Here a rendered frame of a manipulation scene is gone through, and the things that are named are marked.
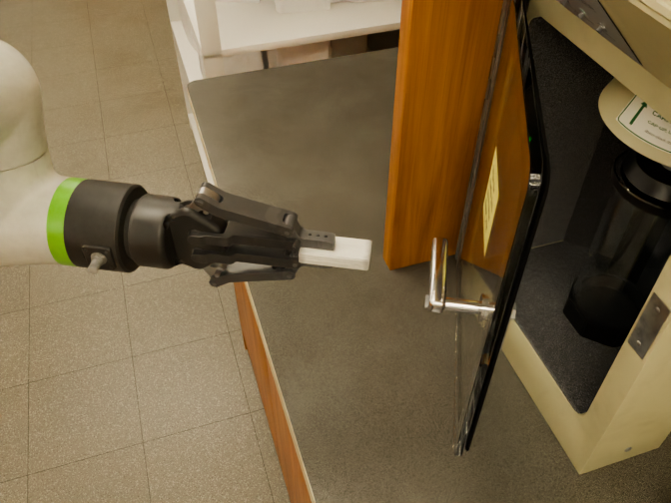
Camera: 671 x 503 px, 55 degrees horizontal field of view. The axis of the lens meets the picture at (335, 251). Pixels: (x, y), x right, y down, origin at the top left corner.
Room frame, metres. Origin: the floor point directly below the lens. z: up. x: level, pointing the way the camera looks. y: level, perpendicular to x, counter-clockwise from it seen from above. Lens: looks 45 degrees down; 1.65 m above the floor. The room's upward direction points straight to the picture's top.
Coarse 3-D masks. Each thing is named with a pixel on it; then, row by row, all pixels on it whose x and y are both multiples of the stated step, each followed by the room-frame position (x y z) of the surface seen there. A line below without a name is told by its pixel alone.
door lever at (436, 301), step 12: (432, 240) 0.46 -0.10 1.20; (444, 240) 0.46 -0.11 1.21; (432, 252) 0.44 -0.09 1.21; (444, 252) 0.44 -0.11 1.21; (432, 264) 0.42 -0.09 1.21; (444, 264) 0.42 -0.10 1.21; (432, 276) 0.41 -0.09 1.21; (444, 276) 0.41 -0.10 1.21; (432, 288) 0.39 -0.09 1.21; (444, 288) 0.39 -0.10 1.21; (432, 300) 0.38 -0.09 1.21; (444, 300) 0.38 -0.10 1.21; (456, 300) 0.38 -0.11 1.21; (468, 300) 0.38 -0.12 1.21; (480, 300) 0.38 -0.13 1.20; (468, 312) 0.37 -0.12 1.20; (480, 312) 0.37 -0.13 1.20
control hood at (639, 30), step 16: (608, 0) 0.38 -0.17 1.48; (624, 0) 0.35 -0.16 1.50; (640, 0) 0.34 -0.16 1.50; (656, 0) 0.33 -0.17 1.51; (576, 16) 0.51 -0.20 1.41; (624, 16) 0.38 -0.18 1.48; (640, 16) 0.35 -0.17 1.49; (656, 16) 0.32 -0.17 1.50; (624, 32) 0.40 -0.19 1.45; (640, 32) 0.37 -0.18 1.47; (656, 32) 0.34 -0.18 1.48; (640, 48) 0.39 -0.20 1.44; (656, 48) 0.36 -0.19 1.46; (656, 64) 0.39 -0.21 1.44
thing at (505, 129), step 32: (512, 0) 0.60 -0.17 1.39; (512, 32) 0.55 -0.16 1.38; (512, 64) 0.51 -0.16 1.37; (512, 96) 0.47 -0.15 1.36; (512, 128) 0.44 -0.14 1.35; (480, 160) 0.60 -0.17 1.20; (512, 160) 0.41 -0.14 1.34; (480, 192) 0.54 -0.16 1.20; (512, 192) 0.38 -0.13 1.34; (480, 224) 0.49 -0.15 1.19; (512, 224) 0.35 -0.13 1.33; (480, 256) 0.45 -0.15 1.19; (512, 256) 0.33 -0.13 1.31; (480, 288) 0.41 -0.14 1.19; (480, 352) 0.34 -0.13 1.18; (480, 384) 0.33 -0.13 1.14
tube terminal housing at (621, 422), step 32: (544, 0) 0.60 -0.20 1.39; (576, 32) 0.54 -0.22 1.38; (608, 64) 0.50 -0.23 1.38; (640, 96) 0.45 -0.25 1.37; (512, 320) 0.51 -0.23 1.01; (512, 352) 0.50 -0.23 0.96; (544, 384) 0.43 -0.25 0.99; (608, 384) 0.36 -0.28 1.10; (640, 384) 0.34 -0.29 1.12; (544, 416) 0.41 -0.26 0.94; (576, 416) 0.37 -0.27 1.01; (608, 416) 0.34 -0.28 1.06; (640, 416) 0.35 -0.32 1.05; (576, 448) 0.36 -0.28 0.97; (608, 448) 0.35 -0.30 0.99; (640, 448) 0.36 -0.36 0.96
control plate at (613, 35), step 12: (576, 0) 0.46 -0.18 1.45; (588, 0) 0.42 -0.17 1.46; (576, 12) 0.49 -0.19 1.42; (588, 12) 0.45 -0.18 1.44; (600, 12) 0.42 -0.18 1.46; (588, 24) 0.48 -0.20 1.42; (612, 24) 0.41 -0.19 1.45; (612, 36) 0.44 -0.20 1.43; (624, 48) 0.43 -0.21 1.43; (636, 60) 0.42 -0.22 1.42
